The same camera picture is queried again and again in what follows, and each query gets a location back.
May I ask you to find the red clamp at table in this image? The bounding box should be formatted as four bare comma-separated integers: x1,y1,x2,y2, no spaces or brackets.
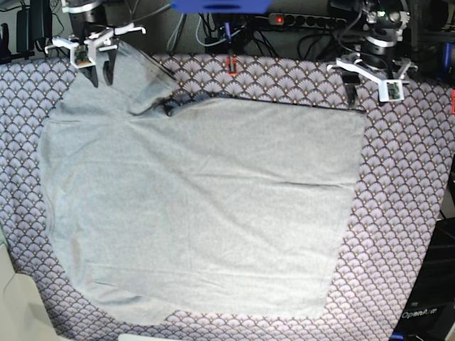
451,89,455,114
226,56,237,76

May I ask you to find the light grey T-shirt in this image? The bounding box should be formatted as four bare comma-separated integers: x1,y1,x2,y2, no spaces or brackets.
38,44,366,325

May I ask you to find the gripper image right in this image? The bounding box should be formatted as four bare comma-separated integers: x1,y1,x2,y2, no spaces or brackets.
343,45,395,108

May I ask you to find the black OpenArm computer box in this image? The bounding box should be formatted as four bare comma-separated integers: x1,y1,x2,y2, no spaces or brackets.
390,218,454,340

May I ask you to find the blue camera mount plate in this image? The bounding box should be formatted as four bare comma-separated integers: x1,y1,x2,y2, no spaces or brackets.
171,0,271,13

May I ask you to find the white camera bracket image left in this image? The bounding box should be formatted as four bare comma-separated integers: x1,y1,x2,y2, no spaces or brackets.
44,23,146,69

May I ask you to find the black power adapter left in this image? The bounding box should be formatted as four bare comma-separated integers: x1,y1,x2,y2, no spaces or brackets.
16,0,53,53

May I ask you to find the fan-patterned table cloth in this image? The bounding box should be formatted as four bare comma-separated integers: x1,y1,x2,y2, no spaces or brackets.
1,58,454,340

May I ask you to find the blue post right edge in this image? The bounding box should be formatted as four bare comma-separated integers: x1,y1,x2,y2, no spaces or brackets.
438,43,452,81

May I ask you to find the blue vertical post centre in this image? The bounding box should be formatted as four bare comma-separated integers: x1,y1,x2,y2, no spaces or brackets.
224,22,232,55

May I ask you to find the grey metal frame post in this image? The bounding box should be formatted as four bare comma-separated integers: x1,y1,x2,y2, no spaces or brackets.
407,0,421,48

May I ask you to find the black power strip red switch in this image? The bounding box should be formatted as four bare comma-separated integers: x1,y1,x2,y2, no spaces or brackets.
266,13,348,29

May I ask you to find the red clamp at table back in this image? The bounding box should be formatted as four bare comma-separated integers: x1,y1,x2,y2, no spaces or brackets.
226,56,237,76

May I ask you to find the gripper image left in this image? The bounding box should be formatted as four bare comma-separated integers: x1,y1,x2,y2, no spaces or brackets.
77,23,117,87

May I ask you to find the red clamp at table right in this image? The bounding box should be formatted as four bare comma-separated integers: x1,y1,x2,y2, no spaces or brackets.
451,89,455,114

